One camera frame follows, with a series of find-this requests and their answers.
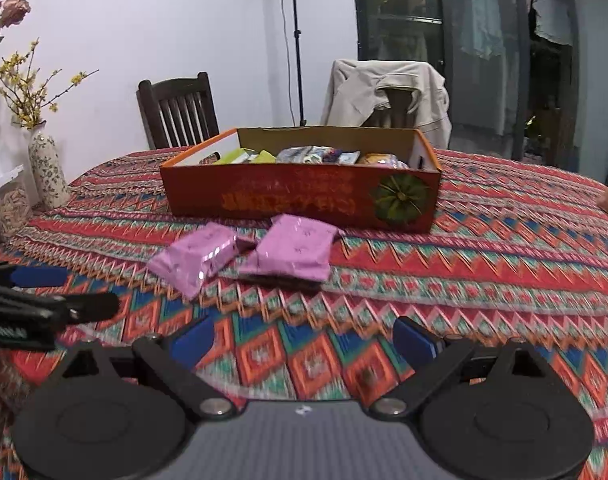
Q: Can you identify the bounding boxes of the clear grain container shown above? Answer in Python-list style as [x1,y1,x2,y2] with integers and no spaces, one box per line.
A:
[0,165,39,238]

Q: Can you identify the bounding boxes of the floral ceramic vase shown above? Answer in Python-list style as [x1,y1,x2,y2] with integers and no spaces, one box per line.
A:
[28,129,70,210]

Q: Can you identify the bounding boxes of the beige jacket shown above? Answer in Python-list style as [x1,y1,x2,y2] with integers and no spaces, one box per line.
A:
[321,59,452,150]

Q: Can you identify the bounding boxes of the white hanging garment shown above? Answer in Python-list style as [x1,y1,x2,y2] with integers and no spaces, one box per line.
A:
[531,0,575,46]

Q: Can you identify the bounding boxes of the yellow flower branches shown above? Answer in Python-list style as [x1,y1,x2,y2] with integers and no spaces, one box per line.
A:
[0,39,99,131]

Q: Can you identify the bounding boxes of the wooden chair under jacket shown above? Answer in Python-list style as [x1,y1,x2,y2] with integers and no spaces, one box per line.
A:
[379,87,417,128]

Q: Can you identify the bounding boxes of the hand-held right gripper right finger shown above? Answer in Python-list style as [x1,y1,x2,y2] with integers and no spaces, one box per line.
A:
[368,316,555,420]

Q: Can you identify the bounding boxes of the red patterned tablecloth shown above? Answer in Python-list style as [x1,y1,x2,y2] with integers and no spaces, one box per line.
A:
[0,147,608,461]

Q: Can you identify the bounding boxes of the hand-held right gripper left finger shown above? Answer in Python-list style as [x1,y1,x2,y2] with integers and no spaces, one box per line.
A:
[58,316,237,422]

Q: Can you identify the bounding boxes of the pink snack packet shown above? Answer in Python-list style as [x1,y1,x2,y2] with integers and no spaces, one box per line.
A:
[148,222,239,301]
[239,214,341,285]

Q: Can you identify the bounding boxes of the light blue hanging garment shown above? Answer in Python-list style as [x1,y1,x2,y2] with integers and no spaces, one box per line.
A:
[459,0,507,58]

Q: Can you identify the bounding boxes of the large silver red snack packet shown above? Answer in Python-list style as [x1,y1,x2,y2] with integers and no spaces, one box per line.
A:
[276,146,325,164]

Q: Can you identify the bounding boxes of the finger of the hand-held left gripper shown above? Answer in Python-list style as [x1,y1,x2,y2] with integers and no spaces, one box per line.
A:
[0,262,70,288]
[0,287,120,331]

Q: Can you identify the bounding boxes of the orange cardboard box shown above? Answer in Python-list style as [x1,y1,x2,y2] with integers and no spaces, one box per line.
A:
[159,126,442,234]

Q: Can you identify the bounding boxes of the dark wooden chair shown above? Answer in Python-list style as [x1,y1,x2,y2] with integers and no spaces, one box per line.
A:
[137,72,221,150]

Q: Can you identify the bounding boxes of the dried pink roses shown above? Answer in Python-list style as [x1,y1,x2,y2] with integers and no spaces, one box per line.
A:
[0,0,32,43]

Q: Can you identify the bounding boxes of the dark framed sliding glass door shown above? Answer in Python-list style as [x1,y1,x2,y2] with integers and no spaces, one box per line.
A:
[351,0,608,181]

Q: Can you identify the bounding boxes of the clear packet of yellow crackers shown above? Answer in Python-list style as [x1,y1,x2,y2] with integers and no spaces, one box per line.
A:
[359,153,409,169]

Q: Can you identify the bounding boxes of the long green snack packet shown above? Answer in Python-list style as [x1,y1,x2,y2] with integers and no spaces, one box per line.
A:
[216,148,257,165]

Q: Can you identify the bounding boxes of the silver foil snack packet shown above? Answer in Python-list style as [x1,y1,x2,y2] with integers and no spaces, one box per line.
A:
[324,147,361,165]

